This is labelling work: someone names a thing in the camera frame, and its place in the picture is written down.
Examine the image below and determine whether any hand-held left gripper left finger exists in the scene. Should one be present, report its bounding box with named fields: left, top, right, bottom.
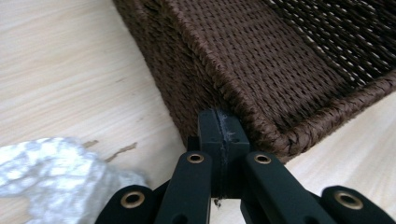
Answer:
left=187, top=108, right=226, bottom=199

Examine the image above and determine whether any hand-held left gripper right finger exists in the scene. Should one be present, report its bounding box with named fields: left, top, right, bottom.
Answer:
left=218, top=107, right=251, bottom=200

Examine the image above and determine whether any brown woven basket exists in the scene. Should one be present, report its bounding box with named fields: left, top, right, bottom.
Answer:
left=112, top=0, right=396, bottom=164

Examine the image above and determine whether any white knitted cloth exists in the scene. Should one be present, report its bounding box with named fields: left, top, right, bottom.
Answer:
left=0, top=136, right=149, bottom=224

